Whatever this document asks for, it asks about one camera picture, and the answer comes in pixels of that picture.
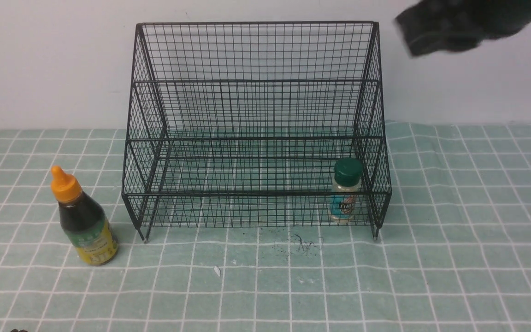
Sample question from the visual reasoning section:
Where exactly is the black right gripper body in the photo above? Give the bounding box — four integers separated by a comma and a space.
395, 0, 531, 58

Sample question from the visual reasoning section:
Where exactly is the black wire mesh rack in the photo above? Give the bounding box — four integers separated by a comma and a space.
122, 21, 392, 241

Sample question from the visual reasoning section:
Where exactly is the green checked tablecloth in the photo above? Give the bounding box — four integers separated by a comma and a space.
0, 122, 531, 332

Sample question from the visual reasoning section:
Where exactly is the dark sauce bottle orange cap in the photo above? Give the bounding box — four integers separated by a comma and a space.
50, 166, 118, 266

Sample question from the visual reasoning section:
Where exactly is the seasoning jar green cap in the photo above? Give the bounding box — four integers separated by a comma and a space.
329, 158, 363, 225

